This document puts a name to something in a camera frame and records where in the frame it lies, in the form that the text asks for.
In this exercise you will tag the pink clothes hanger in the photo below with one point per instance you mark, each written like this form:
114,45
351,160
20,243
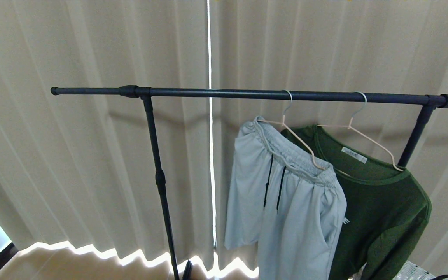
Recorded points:
350,123
283,119

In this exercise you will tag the white laundry basket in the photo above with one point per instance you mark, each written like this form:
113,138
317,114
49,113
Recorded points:
410,270

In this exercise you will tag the pale grey shorts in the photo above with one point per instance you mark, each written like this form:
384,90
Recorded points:
286,217

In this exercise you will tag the green garment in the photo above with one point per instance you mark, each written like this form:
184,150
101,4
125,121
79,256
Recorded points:
383,210

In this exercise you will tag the black clothes rack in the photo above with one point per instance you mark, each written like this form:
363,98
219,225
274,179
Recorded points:
208,93

